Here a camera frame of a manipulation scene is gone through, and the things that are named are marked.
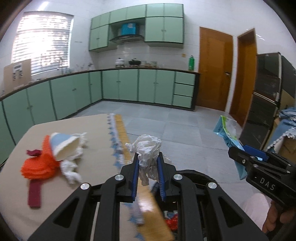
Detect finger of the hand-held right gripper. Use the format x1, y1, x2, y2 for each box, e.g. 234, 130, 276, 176
228, 147, 291, 176
243, 144, 296, 173

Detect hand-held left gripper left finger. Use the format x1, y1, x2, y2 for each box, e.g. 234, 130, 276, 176
28, 152, 140, 241

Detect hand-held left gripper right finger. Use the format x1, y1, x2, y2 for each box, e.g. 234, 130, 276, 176
157, 152, 270, 241

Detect white tissue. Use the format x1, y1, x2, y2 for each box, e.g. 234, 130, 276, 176
69, 132, 89, 160
125, 134, 172, 186
60, 160, 82, 184

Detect trash bin with black bag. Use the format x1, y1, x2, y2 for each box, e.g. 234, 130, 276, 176
151, 169, 222, 241

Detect blue and white paper cup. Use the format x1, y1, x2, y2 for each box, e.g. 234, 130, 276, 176
50, 133, 81, 161

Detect maroon cloth strip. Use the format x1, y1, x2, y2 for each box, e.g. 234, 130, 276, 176
26, 149, 43, 208

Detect person's right hand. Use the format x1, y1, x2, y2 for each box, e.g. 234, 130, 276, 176
262, 200, 296, 234

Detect person's light clothing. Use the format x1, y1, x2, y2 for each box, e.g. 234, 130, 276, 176
240, 193, 271, 229

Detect large cardboard box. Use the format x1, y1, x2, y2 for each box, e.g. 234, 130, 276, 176
268, 137, 296, 159

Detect blue scalloped cloth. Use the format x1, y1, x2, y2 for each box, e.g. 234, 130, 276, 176
267, 108, 296, 151

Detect patterned grey under cloth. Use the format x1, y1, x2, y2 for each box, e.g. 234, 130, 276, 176
108, 113, 146, 226

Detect wooden table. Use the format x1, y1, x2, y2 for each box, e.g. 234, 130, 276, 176
115, 115, 175, 241

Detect black refrigerator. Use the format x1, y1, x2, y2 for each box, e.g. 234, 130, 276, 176
238, 52, 296, 151

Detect plain wooden door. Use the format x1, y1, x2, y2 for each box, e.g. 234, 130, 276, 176
229, 28, 258, 128

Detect green lower kitchen cabinets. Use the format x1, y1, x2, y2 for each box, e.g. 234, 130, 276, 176
0, 68, 201, 165

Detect glass range hood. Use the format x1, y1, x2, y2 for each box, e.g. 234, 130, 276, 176
109, 35, 143, 43

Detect brown cardboard box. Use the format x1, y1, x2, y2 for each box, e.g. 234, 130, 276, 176
3, 59, 31, 92

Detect white window blind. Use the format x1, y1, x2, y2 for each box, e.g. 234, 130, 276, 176
11, 11, 74, 76

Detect wooden door with handle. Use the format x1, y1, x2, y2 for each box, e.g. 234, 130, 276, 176
198, 27, 233, 112

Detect green upper wall cabinets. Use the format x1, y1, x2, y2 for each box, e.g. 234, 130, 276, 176
89, 3, 185, 52

